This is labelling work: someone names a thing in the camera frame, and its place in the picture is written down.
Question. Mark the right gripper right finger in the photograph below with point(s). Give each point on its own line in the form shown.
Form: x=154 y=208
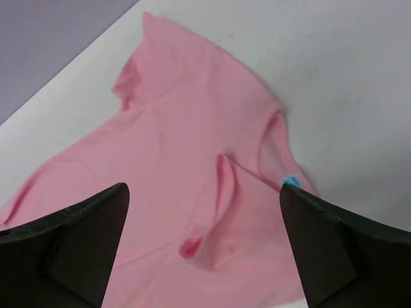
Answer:
x=344 y=259

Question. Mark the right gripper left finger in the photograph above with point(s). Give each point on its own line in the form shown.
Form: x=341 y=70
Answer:
x=65 y=258

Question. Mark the pink t shirt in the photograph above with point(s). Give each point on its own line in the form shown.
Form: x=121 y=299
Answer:
x=203 y=147

